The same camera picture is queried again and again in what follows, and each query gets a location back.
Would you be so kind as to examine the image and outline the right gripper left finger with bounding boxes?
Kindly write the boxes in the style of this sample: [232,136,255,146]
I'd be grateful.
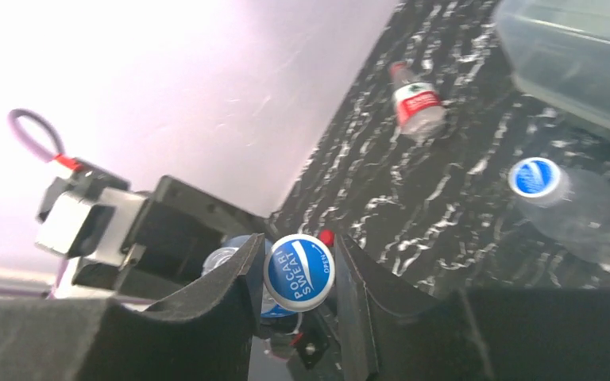
[0,233,267,381]

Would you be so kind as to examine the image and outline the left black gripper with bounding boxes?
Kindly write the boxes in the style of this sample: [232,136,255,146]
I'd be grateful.
[71,175,264,300]

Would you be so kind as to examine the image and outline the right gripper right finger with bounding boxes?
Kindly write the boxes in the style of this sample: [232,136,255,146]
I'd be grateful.
[334,235,610,380]

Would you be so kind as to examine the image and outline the blue label plastic bottle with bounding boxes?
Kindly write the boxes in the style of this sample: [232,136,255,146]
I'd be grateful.
[200,234,304,340]

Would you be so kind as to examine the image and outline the blue white bottle cap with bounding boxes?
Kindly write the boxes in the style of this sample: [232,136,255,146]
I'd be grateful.
[264,233,336,313]
[508,157,570,207]

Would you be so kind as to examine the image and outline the red bottle cap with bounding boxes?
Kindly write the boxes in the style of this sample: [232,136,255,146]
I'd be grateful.
[318,229,335,248]

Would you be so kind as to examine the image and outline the red label plastic bottle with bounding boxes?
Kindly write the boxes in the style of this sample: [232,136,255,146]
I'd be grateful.
[388,61,446,146]

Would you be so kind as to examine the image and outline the clear plastic bottle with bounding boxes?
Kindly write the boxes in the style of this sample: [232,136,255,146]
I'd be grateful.
[515,166,610,265]

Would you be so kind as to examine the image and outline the translucent plastic storage box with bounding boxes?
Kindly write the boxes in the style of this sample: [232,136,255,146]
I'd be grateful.
[492,0,610,140]

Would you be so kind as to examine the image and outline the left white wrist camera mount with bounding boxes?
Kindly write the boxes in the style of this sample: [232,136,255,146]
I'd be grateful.
[35,155,149,268]

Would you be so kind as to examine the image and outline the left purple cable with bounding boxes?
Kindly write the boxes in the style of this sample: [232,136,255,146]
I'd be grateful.
[6,108,83,172]

